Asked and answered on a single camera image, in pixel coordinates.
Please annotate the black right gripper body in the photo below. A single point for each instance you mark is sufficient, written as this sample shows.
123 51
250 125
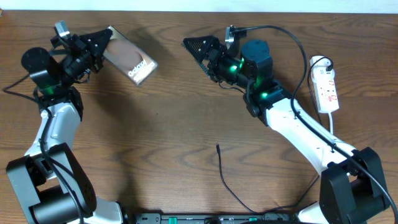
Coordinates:
224 67

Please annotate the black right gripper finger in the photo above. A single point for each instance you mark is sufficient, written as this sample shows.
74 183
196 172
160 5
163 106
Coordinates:
206 71
203 48

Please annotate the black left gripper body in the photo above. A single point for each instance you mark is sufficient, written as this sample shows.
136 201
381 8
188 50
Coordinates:
78 62

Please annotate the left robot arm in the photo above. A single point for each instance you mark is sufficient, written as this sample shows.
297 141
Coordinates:
49 183

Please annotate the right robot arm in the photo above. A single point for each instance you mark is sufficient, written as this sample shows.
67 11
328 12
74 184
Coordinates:
353 186

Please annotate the white power strip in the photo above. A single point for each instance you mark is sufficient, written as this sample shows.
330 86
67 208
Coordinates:
322 75

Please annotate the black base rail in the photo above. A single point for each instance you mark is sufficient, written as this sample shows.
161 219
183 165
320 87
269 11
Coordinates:
156 218

